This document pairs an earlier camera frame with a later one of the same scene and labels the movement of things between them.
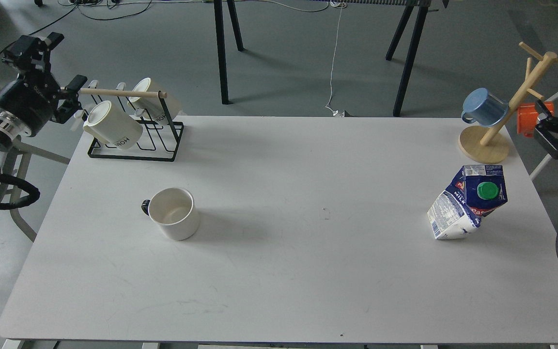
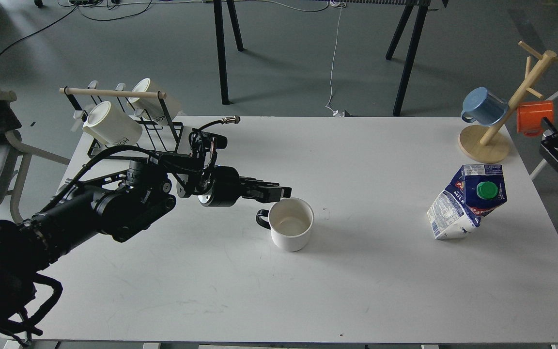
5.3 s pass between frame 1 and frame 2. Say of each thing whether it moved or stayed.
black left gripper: moved
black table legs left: stayed
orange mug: stayed
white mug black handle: moved
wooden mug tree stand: stayed
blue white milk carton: stayed
